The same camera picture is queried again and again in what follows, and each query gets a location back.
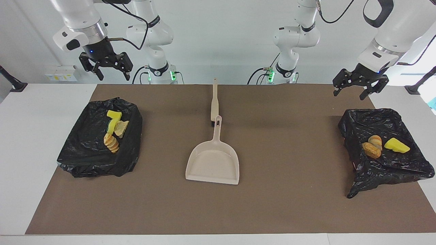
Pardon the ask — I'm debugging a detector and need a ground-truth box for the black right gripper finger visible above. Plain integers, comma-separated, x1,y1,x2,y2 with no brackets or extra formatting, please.
114,52,133,81
79,53,104,81

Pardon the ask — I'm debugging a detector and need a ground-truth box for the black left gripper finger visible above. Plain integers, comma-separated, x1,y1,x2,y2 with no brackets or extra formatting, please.
333,69,353,97
360,76,389,101

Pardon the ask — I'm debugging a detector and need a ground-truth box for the pale bread chunk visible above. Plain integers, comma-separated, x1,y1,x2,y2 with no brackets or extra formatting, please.
368,135,383,150

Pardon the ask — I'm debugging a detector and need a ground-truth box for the yellow green sponge piece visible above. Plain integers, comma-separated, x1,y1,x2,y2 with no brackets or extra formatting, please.
384,137,411,154

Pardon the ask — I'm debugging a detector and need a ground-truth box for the toasted bread slice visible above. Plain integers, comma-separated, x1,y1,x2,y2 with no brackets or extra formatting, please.
113,120,130,138

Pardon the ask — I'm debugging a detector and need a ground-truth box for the brown bread roll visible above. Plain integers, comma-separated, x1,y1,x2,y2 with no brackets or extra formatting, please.
362,142,382,159

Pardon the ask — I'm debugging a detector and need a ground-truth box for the beige hand brush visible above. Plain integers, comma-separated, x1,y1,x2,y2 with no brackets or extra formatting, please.
210,78,220,127

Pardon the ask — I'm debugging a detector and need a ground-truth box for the beige plastic dustpan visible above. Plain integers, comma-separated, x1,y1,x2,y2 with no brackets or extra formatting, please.
185,116,240,185

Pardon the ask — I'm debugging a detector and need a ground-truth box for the black bag lined bin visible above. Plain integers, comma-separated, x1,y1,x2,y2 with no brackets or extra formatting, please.
57,97,143,178
338,108,435,199

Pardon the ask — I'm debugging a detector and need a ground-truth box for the black clamp stand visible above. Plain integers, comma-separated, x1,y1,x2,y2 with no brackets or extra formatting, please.
405,66,436,95
0,65,28,92

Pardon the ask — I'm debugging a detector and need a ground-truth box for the brown table mat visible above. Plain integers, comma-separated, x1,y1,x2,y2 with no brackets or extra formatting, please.
26,84,436,234

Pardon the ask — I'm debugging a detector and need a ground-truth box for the black base power cable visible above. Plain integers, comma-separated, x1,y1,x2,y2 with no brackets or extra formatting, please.
132,66,150,84
248,53,281,84

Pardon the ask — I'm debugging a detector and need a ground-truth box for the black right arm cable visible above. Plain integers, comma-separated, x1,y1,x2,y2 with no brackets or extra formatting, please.
102,0,149,51

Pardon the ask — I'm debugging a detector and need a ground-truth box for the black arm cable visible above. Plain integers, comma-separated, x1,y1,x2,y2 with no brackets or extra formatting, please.
102,0,149,51
315,0,436,66

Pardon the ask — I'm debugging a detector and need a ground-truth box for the white wall socket box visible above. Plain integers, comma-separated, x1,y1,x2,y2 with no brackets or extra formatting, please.
44,65,78,82

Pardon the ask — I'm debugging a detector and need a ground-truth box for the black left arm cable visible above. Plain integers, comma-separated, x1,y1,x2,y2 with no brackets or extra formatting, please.
315,0,436,66

